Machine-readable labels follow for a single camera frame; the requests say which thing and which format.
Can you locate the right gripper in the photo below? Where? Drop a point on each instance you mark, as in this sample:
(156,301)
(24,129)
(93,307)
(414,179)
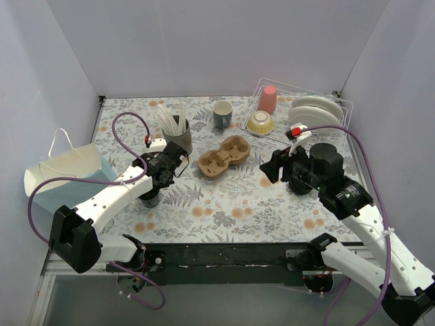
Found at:
(282,167)

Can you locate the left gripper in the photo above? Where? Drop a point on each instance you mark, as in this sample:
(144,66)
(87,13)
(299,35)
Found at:
(173,155)

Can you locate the dark takeout coffee cup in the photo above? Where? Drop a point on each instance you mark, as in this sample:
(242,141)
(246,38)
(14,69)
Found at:
(150,199)

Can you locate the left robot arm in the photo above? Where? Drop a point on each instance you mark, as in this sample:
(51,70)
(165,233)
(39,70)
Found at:
(74,236)

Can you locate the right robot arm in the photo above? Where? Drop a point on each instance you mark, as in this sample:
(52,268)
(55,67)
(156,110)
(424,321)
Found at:
(407,285)

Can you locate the grey straw holder cup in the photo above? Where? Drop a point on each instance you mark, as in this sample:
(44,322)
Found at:
(183,140)

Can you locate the brown cardboard cup carrier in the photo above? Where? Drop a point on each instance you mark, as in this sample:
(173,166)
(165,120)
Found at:
(233,150)

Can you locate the yellow patterned bowl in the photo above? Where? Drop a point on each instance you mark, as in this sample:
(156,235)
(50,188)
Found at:
(260,122)

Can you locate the white plate front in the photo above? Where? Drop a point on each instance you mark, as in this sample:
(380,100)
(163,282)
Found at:
(312,116)

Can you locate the white plate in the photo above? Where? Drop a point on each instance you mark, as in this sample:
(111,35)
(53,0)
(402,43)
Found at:
(312,116)
(320,102)

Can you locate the pink plastic cup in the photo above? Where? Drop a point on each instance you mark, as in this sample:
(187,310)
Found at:
(268,99)

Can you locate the white blue paper bag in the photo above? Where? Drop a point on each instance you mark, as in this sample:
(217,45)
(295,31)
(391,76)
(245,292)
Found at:
(85,162)

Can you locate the blue ceramic mug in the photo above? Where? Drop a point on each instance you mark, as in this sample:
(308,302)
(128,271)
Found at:
(222,114)

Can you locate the white plate back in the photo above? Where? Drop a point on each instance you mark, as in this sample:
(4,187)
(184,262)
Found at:
(320,102)

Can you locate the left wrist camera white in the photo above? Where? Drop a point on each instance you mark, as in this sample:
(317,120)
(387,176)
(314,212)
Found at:
(154,145)

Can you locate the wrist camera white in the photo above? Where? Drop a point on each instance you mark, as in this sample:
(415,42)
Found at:
(298,136)
(154,145)

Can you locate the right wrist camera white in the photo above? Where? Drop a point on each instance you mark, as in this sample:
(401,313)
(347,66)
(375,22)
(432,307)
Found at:
(298,136)

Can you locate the white wire dish rack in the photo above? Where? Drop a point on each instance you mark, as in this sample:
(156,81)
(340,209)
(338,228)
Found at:
(285,95)

